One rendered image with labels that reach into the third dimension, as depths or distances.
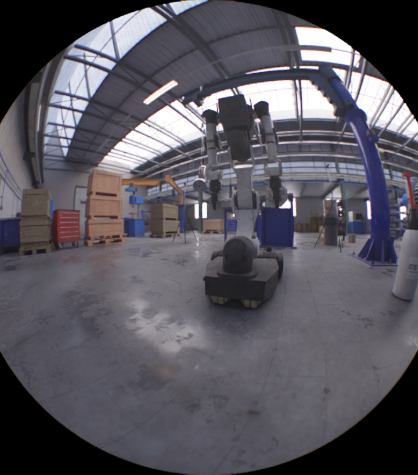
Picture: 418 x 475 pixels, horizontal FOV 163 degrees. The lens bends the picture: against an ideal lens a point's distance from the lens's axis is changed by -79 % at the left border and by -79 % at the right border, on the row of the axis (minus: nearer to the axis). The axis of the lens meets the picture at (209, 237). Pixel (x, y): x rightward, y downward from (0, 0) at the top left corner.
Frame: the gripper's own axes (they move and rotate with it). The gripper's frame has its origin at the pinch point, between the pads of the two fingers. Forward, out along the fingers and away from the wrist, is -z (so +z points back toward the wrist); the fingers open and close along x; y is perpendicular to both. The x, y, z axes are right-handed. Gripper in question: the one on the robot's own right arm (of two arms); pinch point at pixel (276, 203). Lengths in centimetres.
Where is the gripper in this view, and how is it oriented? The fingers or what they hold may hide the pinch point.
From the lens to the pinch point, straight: 107.3
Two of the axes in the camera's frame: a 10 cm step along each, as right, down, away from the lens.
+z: -0.8, -9.6, -2.6
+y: -9.3, -0.2, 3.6
